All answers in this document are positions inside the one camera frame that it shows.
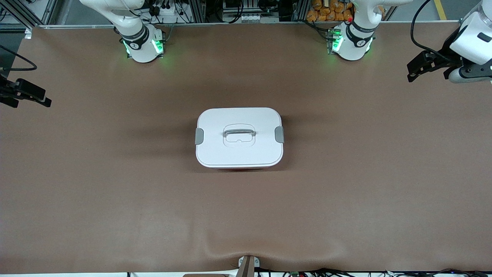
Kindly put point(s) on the white corner bracket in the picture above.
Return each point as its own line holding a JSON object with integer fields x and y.
{"x": 28, "y": 34}

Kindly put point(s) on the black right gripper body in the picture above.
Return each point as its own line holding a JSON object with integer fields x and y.
{"x": 7, "y": 90}

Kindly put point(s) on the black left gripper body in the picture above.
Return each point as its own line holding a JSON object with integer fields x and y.
{"x": 445, "y": 54}

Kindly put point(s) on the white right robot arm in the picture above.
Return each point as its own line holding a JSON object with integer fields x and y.
{"x": 142, "y": 50}

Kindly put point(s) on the silver table edge rail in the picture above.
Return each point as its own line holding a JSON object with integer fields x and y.
{"x": 230, "y": 24}

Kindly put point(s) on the metal bracket with brown post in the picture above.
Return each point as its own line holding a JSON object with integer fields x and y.
{"x": 248, "y": 267}

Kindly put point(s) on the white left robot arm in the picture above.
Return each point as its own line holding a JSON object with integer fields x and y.
{"x": 353, "y": 46}

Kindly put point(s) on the black electronics rack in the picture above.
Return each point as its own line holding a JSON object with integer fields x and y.
{"x": 230, "y": 7}

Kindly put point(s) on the white power strip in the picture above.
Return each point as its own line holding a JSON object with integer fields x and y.
{"x": 169, "y": 11}

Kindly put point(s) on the pink plastic storage box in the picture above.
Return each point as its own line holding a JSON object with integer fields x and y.
{"x": 242, "y": 168}

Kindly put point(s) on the white box lid grey clips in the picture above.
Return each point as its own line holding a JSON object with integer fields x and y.
{"x": 215, "y": 154}

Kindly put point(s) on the orange lumpy items bag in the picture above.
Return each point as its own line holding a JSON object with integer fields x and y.
{"x": 326, "y": 11}

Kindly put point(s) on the aluminium frame strut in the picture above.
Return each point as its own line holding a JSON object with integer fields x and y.
{"x": 50, "y": 11}

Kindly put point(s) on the brown table cover mat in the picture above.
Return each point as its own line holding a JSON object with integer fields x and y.
{"x": 346, "y": 192}

